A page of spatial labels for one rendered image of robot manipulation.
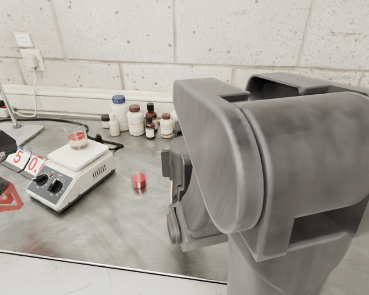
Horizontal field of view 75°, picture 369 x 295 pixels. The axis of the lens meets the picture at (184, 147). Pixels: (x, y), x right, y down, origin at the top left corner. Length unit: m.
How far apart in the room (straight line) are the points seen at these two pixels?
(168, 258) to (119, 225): 0.14
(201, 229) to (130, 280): 0.26
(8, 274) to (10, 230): 0.12
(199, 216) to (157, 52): 0.78
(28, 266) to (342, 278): 0.61
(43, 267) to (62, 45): 0.82
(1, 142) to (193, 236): 0.41
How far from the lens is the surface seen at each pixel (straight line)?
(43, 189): 0.71
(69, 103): 1.15
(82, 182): 0.68
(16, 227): 0.70
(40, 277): 0.59
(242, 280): 0.19
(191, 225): 0.30
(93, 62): 1.08
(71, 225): 0.64
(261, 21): 0.94
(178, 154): 0.34
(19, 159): 0.91
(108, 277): 0.54
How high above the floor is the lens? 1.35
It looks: 33 degrees down
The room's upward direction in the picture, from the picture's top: straight up
